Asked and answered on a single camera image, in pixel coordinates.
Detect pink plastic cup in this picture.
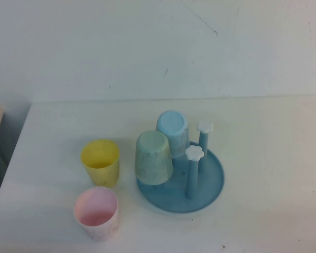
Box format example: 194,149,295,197
73,186,119,243

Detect blue cup stand, flower caps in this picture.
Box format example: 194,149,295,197
136,120,225,213

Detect yellow plastic cup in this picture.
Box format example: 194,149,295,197
80,139,121,188

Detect blue marbled plastic cup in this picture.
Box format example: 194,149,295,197
155,110,192,159

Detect green marbled plastic cup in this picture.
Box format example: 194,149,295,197
134,130,174,186

